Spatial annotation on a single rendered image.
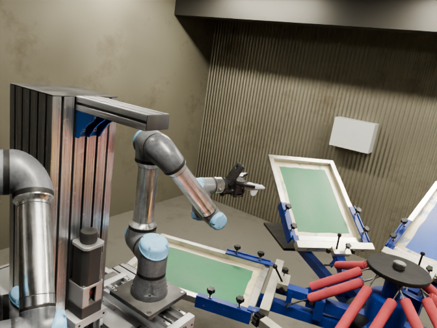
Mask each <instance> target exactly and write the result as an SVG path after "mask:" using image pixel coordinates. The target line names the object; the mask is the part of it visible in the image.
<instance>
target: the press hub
mask: <svg viewBox="0 0 437 328"><path fill-rule="evenodd" d="M366 263H367V265H368V267H369V268H370V270H371V271H373V272H374V273H375V274H377V275H378V276H379V277H382V278H383V279H385V281H384V285H383V286H374V287H372V288H371V289H372V291H373V292H372V293H371V295H370V296H369V298H368V299H367V303H366V304H364V305H363V307H362V308H363V309H365V310H364V313H365V316H364V315H361V314H358V315H357V316H356V317H355V319H354V321H353V322H352V323H351V324H352V325H353V326H354V327H355V328H362V327H363V326H364V325H366V324H367V323H369V322H370V321H371V322H373V320H374V319H375V317H376V315H377V314H378V312H379V310H380V309H381V307H382V306H383V304H384V303H385V301H386V300H387V298H392V299H393V298H394V296H395V294H396V293H397V291H398V290H399V289H398V287H397V284H398V285H399V287H401V286H405V287H408V288H426V287H428V286H430V284H431V282H432V278H431V276H430V274H429V273H428V272H427V271H426V270H425V269H423V268H422V267H421V266H419V265H417V264H416V263H414V262H412V261H410V260H407V259H405V258H402V257H400V256H395V255H392V254H386V253H374V254H370V255H369V256H368V257H367V260H366ZM402 290H403V287H402V288H401V291H402ZM354 298H355V297H352V298H350V299H349V300H348V301H347V302H346V304H348V305H350V304H351V303H352V301H353V300H354ZM401 299H403V297H402V295H401V293H400V292H399V293H398V295H397V297H396V298H395V301H396V302H397V306H396V308H395V310H394V311H393V313H392V314H391V316H390V318H389V319H388V321H387V322H386V324H385V326H384V327H383V328H404V324H405V322H406V321H407V322H408V320H407V317H406V315H405V313H404V310H403V308H402V306H401V304H400V300H401Z"/></svg>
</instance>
